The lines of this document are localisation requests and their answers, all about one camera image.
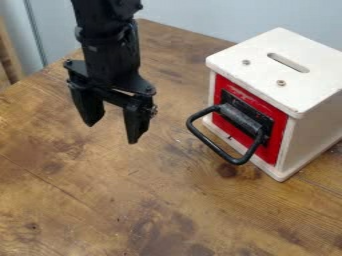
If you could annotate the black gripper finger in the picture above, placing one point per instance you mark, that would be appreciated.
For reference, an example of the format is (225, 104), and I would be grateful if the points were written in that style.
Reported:
(140, 111)
(89, 104)

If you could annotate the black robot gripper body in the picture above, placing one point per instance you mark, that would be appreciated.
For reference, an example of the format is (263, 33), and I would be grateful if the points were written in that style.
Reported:
(109, 70)

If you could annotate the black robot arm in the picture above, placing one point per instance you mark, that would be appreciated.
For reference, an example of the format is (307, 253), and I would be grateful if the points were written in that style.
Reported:
(105, 11)

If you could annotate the red drawer front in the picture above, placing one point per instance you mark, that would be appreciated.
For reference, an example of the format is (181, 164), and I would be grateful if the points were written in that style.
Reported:
(231, 93)

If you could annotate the white wooden box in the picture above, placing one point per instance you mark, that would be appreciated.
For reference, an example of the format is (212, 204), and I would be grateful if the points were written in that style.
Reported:
(288, 77)

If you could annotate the wooden post at left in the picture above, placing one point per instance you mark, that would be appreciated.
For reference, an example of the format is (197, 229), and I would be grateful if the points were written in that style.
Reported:
(11, 69)

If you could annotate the black metal drawer handle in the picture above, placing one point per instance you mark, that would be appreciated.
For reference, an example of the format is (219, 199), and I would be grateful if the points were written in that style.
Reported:
(241, 123)

